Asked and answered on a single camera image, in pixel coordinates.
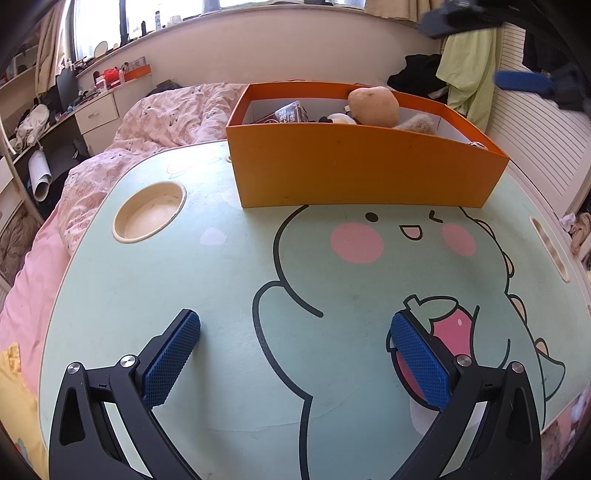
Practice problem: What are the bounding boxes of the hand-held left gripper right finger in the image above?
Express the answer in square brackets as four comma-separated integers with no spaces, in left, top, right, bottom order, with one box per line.
[385,310,543,480]

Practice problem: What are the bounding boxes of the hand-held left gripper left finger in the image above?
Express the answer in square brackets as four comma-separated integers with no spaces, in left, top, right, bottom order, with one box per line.
[48,308,202,480]

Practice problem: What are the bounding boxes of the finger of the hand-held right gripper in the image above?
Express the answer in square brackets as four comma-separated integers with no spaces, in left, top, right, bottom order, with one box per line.
[494,65,587,112]
[420,0,502,40]

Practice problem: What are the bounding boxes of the brown plush toy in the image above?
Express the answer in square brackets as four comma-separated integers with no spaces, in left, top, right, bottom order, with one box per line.
[347,86,400,128]

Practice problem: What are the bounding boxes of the orange cardboard box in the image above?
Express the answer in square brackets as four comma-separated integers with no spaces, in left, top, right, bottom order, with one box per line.
[225,82,510,209]

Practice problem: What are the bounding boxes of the brown snack packet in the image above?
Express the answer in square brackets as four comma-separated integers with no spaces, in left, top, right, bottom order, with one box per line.
[263,100,311,124]

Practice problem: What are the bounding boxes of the green cartoon desktop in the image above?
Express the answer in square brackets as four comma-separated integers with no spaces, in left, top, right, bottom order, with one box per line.
[39,138,591,480]

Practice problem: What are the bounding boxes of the dark hanging cloth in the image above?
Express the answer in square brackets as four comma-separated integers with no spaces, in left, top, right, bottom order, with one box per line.
[524,28,570,71]

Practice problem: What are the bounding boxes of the light green hanging garment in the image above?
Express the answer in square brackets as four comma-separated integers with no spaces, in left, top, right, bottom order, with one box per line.
[436,25,498,132]

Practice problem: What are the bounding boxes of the white slatted wardrobe door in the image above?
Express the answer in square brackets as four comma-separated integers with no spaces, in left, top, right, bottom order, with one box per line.
[489,23,591,217]

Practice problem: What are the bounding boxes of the pile of black clothes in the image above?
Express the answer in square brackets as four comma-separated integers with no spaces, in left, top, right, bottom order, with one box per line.
[387,54,451,104]

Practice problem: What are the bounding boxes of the yellow printed cloth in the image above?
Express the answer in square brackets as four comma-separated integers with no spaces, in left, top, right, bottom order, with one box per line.
[0,342,49,480]

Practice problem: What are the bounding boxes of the pink bedsheet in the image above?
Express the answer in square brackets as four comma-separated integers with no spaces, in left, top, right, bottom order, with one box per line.
[0,198,70,370]

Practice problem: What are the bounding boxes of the beige quilted cloth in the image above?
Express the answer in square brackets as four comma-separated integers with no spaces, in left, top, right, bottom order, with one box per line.
[0,208,42,278]

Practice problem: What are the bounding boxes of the rolled white paper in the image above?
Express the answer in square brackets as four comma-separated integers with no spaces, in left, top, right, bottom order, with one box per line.
[27,150,54,202]

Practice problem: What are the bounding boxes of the pink floral blanket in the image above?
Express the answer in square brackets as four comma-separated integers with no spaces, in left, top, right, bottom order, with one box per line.
[60,83,247,254]

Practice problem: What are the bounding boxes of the white drawer cabinet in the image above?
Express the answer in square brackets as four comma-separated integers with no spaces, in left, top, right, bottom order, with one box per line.
[74,88,123,155]

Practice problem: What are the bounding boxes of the white cloth bundle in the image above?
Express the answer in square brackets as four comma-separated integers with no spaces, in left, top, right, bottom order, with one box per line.
[16,104,51,139]

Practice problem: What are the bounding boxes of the black monitor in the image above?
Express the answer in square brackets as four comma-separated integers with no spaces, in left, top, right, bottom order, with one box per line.
[55,69,79,112]

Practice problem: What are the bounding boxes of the beige curtain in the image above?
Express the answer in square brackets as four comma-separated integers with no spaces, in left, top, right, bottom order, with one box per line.
[36,0,65,95]

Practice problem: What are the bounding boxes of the white wall shelf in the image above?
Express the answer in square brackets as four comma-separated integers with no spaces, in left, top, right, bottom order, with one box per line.
[0,44,38,116]

